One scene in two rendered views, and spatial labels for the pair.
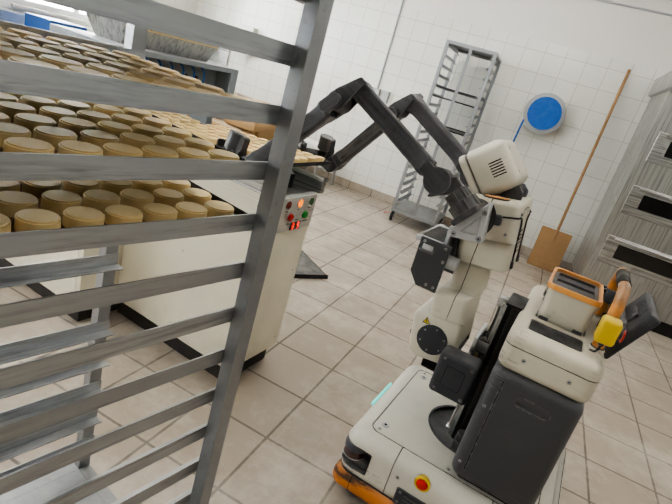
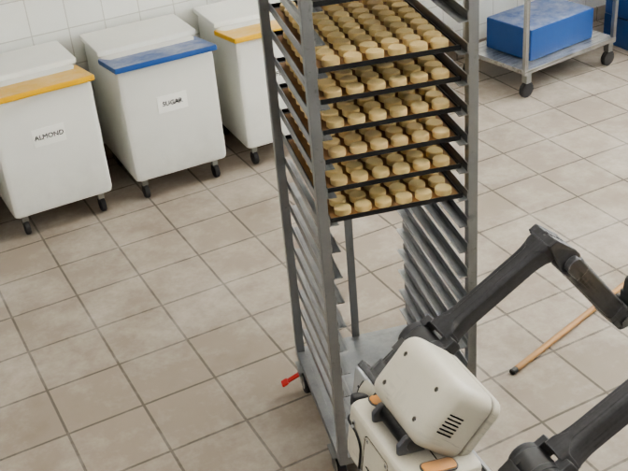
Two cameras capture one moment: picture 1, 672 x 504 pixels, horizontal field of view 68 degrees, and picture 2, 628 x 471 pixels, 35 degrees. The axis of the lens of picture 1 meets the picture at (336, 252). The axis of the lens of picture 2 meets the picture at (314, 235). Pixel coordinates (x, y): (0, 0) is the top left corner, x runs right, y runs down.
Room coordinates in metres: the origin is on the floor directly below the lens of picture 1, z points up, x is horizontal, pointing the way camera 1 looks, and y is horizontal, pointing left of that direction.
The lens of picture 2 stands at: (2.53, -1.61, 2.47)
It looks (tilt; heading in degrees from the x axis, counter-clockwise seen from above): 31 degrees down; 136
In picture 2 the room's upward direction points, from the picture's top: 5 degrees counter-clockwise
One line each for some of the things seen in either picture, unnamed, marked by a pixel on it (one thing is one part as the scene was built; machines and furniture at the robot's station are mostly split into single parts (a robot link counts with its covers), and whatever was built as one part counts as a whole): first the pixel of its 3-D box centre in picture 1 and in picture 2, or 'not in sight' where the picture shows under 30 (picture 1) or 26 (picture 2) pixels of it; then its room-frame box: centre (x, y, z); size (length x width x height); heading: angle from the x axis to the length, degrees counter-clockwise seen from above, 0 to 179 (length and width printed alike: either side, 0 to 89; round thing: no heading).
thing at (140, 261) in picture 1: (210, 250); not in sight; (2.01, 0.53, 0.45); 0.70 x 0.34 x 0.90; 65
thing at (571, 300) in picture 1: (569, 299); not in sight; (1.45, -0.72, 0.87); 0.23 x 0.15 x 0.11; 156
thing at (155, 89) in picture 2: not in sight; (157, 107); (-1.58, 1.32, 0.39); 0.64 x 0.54 x 0.77; 160
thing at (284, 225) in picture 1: (294, 211); not in sight; (1.86, 0.20, 0.77); 0.24 x 0.04 x 0.14; 155
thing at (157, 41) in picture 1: (157, 32); not in sight; (2.22, 0.99, 1.25); 0.56 x 0.29 x 0.14; 155
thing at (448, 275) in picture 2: not in sight; (428, 247); (0.77, 0.65, 0.69); 0.64 x 0.03 x 0.03; 147
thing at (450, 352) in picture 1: (444, 352); not in sight; (1.51, -0.45, 0.55); 0.28 x 0.27 x 0.25; 156
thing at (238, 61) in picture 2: not in sight; (265, 78); (-1.37, 1.93, 0.39); 0.64 x 0.54 x 0.77; 159
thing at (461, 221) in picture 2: not in sight; (427, 176); (0.77, 0.65, 0.96); 0.64 x 0.03 x 0.03; 147
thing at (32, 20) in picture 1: (56, 28); not in sight; (4.65, 2.99, 0.95); 0.40 x 0.30 x 0.14; 164
